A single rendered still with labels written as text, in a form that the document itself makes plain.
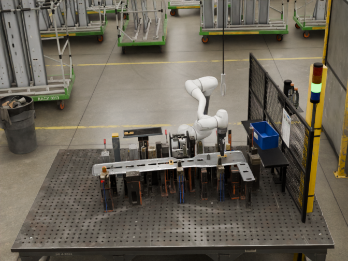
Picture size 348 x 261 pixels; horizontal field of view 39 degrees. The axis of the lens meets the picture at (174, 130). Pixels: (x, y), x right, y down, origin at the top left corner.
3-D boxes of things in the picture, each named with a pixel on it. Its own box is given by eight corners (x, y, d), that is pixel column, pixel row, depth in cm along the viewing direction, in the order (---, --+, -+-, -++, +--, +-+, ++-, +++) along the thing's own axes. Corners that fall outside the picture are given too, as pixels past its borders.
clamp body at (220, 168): (216, 203, 436) (216, 170, 420) (214, 195, 447) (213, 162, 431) (226, 202, 437) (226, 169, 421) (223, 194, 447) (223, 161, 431)
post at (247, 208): (245, 212, 423) (246, 183, 409) (243, 204, 432) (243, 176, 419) (252, 211, 423) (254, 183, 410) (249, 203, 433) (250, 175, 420)
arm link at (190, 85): (190, 87, 456) (203, 84, 461) (182, 78, 468) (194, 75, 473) (190, 99, 464) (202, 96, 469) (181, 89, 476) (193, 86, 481)
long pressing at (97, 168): (91, 177, 428) (91, 176, 427) (92, 164, 447) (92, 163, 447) (247, 163, 438) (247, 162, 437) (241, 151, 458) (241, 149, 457)
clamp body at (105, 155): (103, 190, 462) (99, 157, 445) (104, 183, 472) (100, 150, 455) (114, 189, 462) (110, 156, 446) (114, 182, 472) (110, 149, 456)
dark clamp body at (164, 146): (162, 183, 468) (160, 148, 450) (161, 176, 480) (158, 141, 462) (173, 182, 469) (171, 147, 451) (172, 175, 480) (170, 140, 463)
